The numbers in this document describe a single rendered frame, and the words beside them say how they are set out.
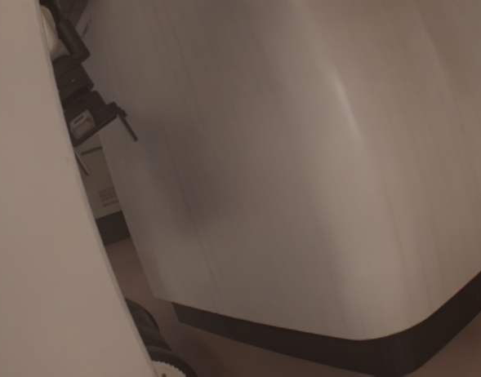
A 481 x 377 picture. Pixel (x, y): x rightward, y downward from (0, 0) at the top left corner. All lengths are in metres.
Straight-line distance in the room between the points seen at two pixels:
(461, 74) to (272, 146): 0.46
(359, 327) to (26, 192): 0.70
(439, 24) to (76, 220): 0.94
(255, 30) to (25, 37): 0.62
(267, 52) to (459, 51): 0.47
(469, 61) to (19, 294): 1.02
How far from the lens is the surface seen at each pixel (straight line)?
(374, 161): 0.76
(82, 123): 0.87
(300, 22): 0.77
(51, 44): 0.93
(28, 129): 0.20
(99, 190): 6.56
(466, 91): 1.05
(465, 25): 1.15
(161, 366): 0.93
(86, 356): 0.20
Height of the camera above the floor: 0.46
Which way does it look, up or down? 2 degrees down
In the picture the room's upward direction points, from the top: 19 degrees counter-clockwise
